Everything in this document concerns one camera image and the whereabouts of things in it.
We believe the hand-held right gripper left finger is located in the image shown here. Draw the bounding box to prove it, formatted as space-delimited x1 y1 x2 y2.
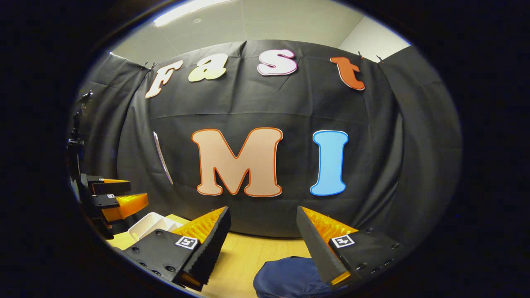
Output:
122 206 232 291

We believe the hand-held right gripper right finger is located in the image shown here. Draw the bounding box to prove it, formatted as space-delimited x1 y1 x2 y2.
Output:
296 206 410 290

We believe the white bookshelf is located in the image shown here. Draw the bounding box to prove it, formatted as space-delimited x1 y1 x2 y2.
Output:
128 212 185 243

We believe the blue schoolbag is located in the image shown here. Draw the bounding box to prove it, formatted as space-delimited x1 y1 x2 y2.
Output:
253 256 332 298

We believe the black backdrop cloth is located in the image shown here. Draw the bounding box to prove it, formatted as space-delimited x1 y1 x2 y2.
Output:
66 39 462 249

